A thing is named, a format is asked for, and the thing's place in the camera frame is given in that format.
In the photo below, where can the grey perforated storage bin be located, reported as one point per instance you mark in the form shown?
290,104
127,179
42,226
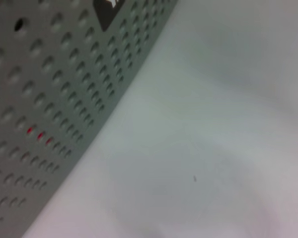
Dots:
64,99

